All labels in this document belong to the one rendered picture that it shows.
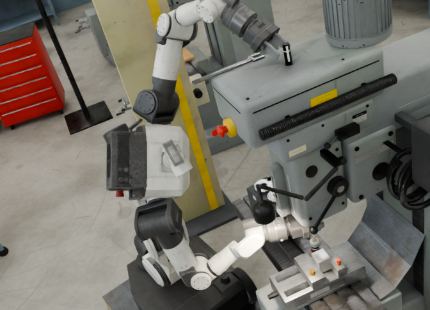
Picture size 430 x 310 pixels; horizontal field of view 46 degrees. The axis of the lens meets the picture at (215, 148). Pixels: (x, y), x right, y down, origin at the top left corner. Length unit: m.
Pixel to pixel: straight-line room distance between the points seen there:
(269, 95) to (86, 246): 2.96
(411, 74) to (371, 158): 0.29
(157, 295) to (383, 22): 1.81
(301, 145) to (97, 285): 2.54
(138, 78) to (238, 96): 1.89
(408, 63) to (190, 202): 2.44
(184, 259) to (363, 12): 1.04
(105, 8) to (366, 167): 1.91
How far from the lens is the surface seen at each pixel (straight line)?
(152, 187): 1.80
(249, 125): 1.42
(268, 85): 1.46
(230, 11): 1.56
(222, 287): 2.63
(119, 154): 1.78
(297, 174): 1.64
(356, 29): 1.57
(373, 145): 1.73
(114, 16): 3.14
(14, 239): 4.64
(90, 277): 3.91
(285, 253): 2.30
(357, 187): 1.78
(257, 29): 1.55
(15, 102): 6.24
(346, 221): 3.71
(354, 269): 2.10
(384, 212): 2.24
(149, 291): 2.81
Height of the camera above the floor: 2.57
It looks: 33 degrees down
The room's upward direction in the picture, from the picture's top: 16 degrees counter-clockwise
